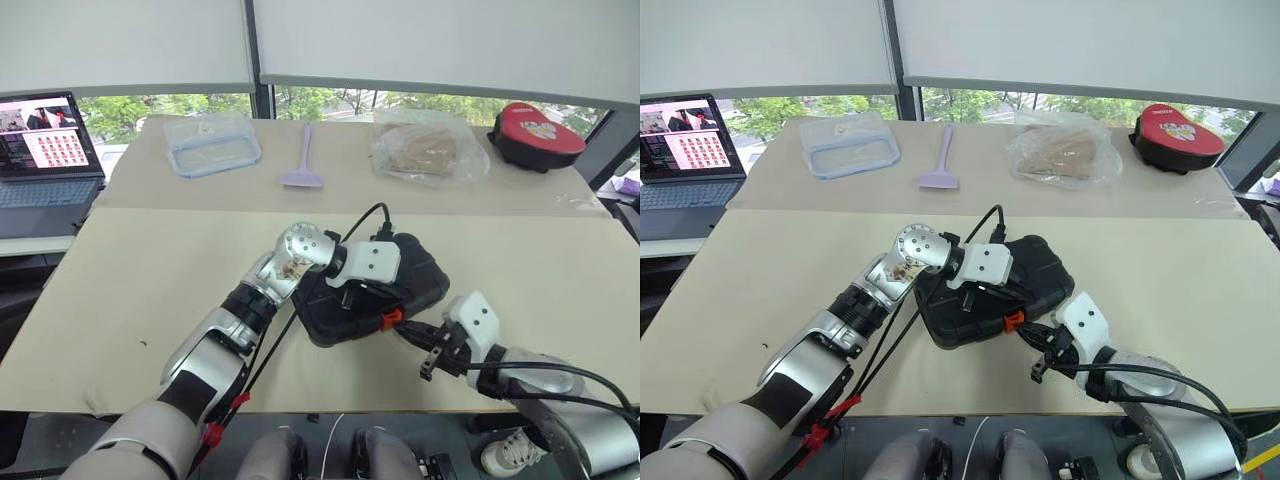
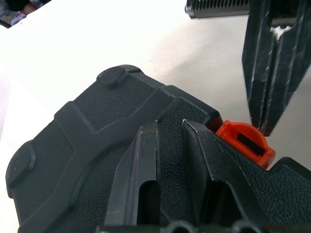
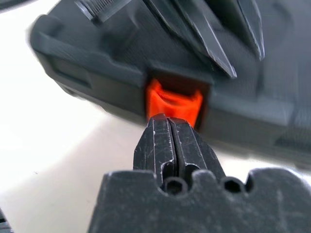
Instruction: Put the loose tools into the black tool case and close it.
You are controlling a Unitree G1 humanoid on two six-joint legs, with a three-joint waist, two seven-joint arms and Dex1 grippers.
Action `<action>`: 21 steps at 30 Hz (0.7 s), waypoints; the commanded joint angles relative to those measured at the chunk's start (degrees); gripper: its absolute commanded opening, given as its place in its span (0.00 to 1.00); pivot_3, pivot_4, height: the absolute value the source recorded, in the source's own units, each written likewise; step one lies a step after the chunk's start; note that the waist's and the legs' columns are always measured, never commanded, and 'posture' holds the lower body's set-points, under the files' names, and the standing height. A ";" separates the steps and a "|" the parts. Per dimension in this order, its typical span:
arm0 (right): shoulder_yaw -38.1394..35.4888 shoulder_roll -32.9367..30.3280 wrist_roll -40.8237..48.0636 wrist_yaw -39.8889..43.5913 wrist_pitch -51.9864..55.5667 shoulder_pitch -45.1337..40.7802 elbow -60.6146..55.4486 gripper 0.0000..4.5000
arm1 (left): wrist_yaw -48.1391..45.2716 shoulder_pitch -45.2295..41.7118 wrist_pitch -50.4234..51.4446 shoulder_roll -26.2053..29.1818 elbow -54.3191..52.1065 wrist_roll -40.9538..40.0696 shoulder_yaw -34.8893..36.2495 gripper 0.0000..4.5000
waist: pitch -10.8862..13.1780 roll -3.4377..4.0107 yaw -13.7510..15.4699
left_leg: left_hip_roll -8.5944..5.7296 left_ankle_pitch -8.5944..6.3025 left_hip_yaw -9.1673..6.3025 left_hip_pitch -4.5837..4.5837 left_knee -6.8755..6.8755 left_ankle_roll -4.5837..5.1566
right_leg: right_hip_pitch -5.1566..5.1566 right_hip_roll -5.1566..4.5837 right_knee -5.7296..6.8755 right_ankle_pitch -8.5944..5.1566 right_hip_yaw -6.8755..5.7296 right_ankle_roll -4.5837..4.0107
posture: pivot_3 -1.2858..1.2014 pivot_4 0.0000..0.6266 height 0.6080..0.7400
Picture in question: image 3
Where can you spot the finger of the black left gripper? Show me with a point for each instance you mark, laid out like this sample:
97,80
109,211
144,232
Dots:
209,41
253,29

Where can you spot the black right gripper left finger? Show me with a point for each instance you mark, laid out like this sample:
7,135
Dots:
155,145

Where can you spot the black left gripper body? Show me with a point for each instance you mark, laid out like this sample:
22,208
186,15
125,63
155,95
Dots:
99,9

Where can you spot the orange case latch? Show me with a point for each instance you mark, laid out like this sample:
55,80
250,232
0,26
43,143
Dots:
177,106

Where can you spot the black plastic tool case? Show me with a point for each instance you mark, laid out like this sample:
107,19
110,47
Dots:
97,72

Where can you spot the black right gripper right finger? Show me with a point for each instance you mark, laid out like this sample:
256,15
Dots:
192,150

